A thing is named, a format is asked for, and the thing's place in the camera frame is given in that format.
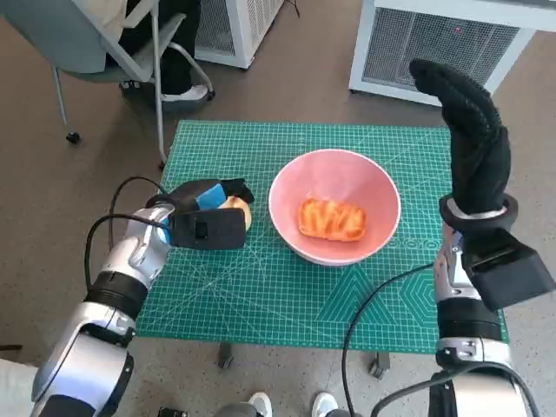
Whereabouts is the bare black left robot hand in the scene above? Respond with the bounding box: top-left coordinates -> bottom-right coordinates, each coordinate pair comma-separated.
162,176 -> 256,214

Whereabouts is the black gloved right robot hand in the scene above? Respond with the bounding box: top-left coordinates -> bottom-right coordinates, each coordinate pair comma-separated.
408,58 -> 512,216

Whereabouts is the round toy bread bun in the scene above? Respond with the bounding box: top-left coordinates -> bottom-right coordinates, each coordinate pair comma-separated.
219,195 -> 254,231

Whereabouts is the pink bowl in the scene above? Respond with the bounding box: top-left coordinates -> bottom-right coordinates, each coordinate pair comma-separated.
268,149 -> 401,267

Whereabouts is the rectangular toy bread loaf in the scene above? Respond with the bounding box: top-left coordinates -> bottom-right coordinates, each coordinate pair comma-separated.
297,197 -> 367,242

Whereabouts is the large white grilled unit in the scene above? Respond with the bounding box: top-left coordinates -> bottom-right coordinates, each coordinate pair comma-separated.
348,0 -> 556,108

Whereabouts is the green cutting mat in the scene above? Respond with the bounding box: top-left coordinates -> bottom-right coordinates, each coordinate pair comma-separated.
134,120 -> 510,355

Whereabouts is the person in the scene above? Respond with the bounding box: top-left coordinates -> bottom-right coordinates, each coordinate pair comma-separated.
93,0 -> 216,103
215,389 -> 341,417

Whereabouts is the white cabinet with grille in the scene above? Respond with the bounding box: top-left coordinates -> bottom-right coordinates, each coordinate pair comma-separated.
193,0 -> 286,70

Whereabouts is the white cloth bundle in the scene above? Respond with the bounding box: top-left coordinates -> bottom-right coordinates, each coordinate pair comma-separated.
0,358 -> 40,417

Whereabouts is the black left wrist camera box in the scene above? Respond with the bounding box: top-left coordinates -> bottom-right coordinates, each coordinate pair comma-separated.
169,208 -> 248,251

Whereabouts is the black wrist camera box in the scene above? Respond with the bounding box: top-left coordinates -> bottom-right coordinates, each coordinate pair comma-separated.
169,208 -> 248,251
460,228 -> 556,312

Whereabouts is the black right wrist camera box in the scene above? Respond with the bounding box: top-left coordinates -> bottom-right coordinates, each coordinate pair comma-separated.
460,228 -> 556,312

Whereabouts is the grey chair with white frame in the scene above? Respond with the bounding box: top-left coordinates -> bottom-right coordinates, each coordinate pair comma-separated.
0,0 -> 216,170

